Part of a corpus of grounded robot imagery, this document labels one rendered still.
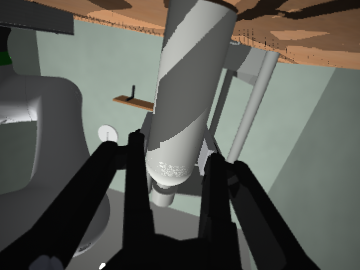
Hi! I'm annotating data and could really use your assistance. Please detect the grey bottle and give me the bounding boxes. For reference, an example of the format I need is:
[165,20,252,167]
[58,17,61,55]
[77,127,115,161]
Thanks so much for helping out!
[146,0,237,207]

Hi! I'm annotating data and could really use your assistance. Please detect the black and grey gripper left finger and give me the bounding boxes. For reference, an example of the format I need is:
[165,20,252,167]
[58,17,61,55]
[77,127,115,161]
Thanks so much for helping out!
[0,112,161,270]

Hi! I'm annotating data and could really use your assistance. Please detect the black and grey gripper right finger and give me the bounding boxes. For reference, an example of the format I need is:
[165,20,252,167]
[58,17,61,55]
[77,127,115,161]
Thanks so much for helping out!
[197,125,321,270]

